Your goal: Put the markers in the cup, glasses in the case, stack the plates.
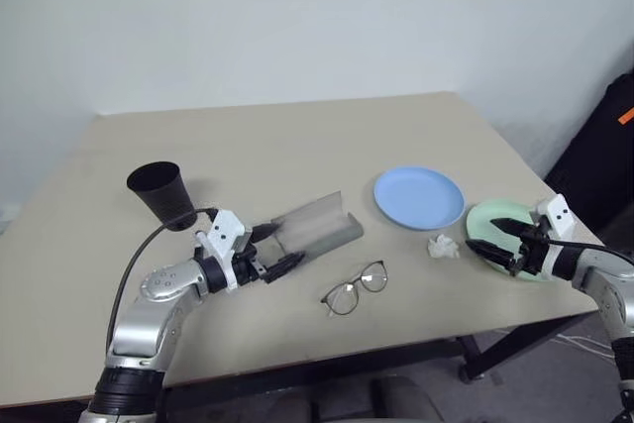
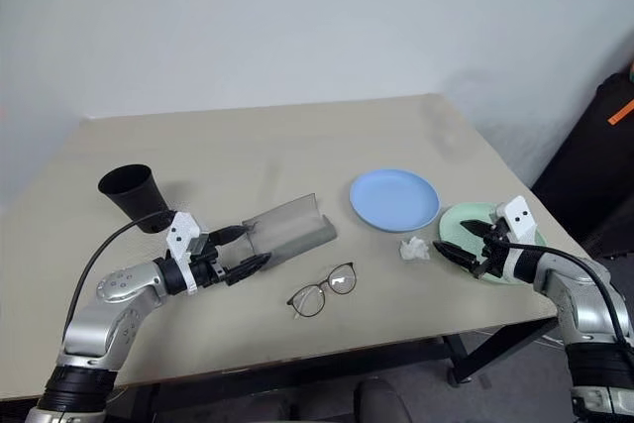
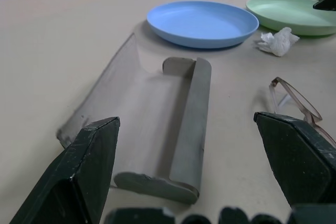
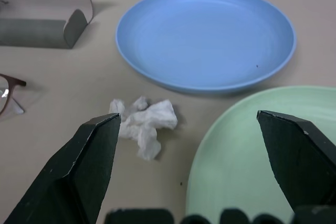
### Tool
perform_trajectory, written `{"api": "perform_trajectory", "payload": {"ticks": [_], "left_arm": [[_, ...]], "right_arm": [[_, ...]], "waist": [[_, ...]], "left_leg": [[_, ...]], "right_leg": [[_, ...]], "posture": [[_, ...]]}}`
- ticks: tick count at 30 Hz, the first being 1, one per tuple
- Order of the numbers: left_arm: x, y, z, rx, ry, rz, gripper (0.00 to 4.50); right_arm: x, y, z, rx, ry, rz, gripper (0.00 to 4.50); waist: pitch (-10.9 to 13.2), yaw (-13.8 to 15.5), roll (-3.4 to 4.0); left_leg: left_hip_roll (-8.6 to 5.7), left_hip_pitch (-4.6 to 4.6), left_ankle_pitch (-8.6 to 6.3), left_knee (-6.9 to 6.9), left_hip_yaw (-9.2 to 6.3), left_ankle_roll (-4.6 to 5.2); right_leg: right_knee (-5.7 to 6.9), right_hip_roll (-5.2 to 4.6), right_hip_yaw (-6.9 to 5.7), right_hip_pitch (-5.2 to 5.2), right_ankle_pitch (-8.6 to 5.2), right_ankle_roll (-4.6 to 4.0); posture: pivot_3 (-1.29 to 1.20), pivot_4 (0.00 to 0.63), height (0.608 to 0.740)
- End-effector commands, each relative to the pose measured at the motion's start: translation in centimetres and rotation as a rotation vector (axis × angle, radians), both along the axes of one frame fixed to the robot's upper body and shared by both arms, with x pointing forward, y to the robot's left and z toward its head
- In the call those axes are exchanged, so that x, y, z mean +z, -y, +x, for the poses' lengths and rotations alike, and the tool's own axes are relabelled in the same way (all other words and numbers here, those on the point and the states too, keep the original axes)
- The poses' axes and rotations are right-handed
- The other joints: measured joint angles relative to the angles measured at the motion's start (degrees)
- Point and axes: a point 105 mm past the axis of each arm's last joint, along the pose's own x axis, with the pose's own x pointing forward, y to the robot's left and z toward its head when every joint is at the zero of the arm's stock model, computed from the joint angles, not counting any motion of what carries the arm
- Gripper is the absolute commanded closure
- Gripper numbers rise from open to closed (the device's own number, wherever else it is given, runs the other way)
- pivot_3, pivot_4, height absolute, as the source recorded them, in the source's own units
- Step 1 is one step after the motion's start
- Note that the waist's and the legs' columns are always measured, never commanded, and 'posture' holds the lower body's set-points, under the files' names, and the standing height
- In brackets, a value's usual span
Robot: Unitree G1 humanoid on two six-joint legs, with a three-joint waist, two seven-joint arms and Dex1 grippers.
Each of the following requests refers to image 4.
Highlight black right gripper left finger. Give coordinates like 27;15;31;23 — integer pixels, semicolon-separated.
1;113;122;224

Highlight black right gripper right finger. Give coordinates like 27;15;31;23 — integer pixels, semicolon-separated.
256;110;336;214

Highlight green round plate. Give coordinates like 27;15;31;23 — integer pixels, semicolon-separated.
185;85;336;224

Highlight crumpled white tissue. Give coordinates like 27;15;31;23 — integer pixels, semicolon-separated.
109;95;179;161

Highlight brown-framed eyeglasses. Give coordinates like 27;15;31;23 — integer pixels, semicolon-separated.
0;73;27;116

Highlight blue round plate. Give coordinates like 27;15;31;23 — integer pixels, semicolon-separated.
115;0;298;96

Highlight grey metal holder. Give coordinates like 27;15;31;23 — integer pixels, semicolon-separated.
0;0;95;49

